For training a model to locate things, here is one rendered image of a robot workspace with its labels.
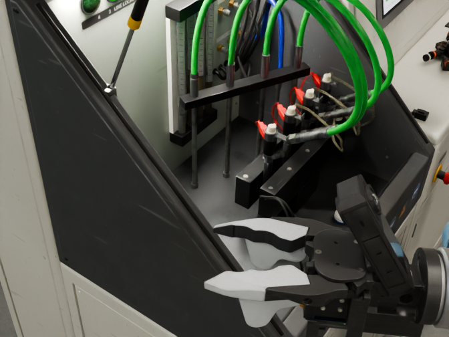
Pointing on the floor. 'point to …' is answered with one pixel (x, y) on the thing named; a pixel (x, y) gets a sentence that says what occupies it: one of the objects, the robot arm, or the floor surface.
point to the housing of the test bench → (25, 214)
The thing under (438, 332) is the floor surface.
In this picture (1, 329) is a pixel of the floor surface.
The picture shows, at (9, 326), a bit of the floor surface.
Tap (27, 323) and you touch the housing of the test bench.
